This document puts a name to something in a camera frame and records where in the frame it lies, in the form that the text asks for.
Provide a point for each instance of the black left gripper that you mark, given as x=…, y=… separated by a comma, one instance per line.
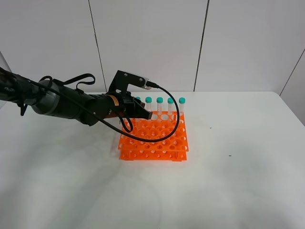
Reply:
x=125, y=106

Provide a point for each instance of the teal-capped test tube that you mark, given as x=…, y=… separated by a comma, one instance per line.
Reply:
x=138, y=122

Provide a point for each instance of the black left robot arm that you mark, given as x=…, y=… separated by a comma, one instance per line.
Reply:
x=53, y=97

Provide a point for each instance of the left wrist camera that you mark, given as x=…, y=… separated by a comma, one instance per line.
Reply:
x=123, y=79

